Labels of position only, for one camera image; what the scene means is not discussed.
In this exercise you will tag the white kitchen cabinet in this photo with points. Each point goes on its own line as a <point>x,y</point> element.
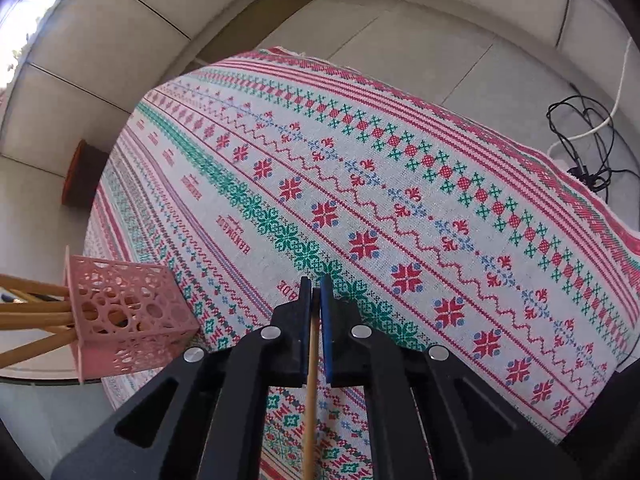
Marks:
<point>125,35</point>

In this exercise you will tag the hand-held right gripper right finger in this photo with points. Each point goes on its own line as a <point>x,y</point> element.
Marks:
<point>327,330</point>

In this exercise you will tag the pink perforated utensil holder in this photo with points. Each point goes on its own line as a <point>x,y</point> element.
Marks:
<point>150,320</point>

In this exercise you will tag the black plug adapter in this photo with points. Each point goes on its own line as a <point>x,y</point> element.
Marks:
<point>592,180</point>

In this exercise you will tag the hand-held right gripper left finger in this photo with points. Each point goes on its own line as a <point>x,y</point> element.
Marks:
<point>306,330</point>

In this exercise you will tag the olive floor mat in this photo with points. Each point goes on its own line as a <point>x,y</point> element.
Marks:
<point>260,20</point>

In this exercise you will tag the patterned tablecloth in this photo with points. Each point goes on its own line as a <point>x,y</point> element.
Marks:
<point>400,185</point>

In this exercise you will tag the brown trash bin red liner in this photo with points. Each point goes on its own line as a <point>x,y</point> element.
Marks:
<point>87,175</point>

